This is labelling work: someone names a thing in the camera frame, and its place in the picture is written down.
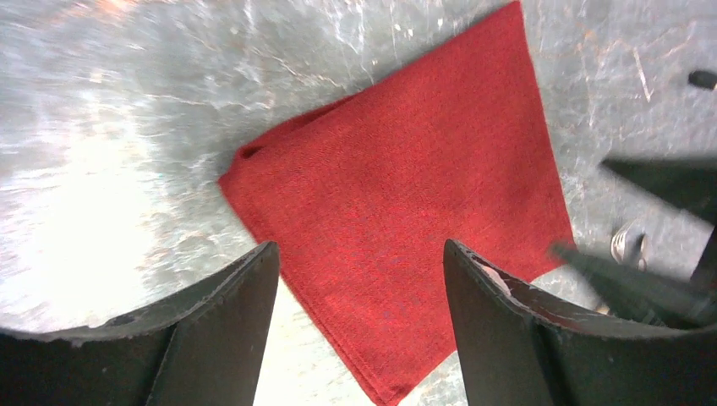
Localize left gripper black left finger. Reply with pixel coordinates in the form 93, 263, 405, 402
1, 242, 280, 405

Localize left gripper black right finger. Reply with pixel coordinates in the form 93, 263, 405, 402
443, 239, 716, 405

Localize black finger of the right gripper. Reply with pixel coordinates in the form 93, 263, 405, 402
550, 243, 716, 330
600, 157, 716, 224

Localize dark red cloth napkin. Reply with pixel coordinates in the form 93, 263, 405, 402
219, 1, 572, 405

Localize metal fork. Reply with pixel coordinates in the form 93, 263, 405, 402
610, 221, 648, 271

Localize pink tripod stand legs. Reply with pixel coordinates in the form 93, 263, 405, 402
687, 70, 717, 91

